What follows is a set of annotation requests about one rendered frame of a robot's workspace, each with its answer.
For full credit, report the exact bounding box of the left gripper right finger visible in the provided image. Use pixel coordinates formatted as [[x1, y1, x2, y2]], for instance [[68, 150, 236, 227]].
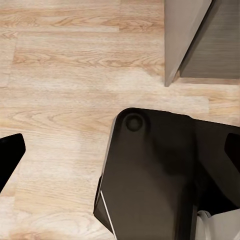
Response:
[[224, 132, 240, 173]]

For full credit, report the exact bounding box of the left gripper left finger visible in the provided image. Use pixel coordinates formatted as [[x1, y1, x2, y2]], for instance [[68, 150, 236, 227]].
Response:
[[0, 133, 26, 193]]

